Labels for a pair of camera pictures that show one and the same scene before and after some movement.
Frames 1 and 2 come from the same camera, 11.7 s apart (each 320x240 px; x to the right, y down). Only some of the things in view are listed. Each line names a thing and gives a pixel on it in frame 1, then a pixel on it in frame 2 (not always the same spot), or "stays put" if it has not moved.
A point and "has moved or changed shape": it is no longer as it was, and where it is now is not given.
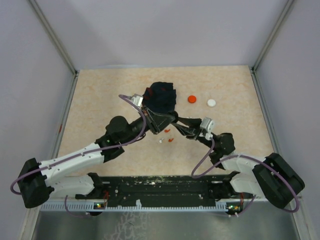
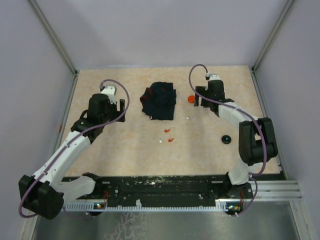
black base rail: (164, 188) stays put
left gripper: (156, 122) to (117, 113)
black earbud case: (174, 116) has moved or changed shape
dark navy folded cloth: (160, 96) stays put
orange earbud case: (192, 99) stays put
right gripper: (189, 132) to (201, 90)
